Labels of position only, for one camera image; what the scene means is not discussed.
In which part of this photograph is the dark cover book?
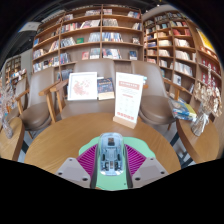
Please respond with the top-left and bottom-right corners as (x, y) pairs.
(96, 77), (116, 101)

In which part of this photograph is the wide wooden bookshelf unit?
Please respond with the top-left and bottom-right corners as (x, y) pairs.
(31, 4), (144, 81)

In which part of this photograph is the transparent computer mouse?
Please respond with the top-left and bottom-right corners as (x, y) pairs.
(96, 132), (127, 177)

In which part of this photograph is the white sign on wooden stand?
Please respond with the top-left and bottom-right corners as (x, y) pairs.
(112, 71), (145, 130)

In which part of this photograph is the distant wooden bookshelf unit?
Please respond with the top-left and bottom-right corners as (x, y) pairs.
(3, 54), (28, 89)

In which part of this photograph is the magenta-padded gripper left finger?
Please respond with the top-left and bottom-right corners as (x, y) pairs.
(54, 143), (99, 189)

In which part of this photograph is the stack of colourful books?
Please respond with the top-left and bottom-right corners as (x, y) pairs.
(167, 96), (198, 122)

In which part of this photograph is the angled wooden bookshelf unit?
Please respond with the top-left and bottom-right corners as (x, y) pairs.
(142, 11), (224, 111)

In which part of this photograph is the round wooden side table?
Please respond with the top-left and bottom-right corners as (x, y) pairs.
(175, 116), (221, 164)
(0, 116), (26, 162)

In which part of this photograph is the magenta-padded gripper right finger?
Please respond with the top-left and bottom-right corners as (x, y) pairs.
(123, 143), (169, 189)

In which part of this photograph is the white framed floral picture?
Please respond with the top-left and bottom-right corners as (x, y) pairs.
(67, 71), (99, 102)

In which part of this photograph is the green smiley mouse pad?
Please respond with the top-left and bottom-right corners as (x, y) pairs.
(78, 135), (157, 192)

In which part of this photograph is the glass vase with dried flowers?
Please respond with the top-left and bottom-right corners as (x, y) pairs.
(189, 64), (223, 138)
(0, 78), (18, 139)

